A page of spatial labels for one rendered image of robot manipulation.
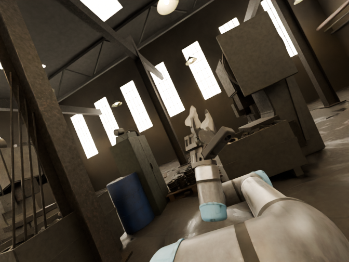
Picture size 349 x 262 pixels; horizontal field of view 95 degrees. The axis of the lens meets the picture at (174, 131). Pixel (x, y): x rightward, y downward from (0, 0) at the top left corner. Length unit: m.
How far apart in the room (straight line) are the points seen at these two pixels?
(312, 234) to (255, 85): 2.57
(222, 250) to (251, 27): 2.97
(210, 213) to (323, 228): 0.30
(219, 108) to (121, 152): 7.80
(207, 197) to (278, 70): 2.58
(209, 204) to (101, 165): 13.03
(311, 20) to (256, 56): 9.47
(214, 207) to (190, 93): 9.95
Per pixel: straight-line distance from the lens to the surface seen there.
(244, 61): 2.80
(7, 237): 4.98
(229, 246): 0.22
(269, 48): 2.98
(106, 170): 13.27
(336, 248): 0.24
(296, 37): 7.63
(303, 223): 0.24
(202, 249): 0.23
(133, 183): 2.99
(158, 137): 10.77
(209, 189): 0.49
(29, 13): 9.11
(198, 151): 0.55
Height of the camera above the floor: 1.11
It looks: 3 degrees up
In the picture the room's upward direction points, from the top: 24 degrees counter-clockwise
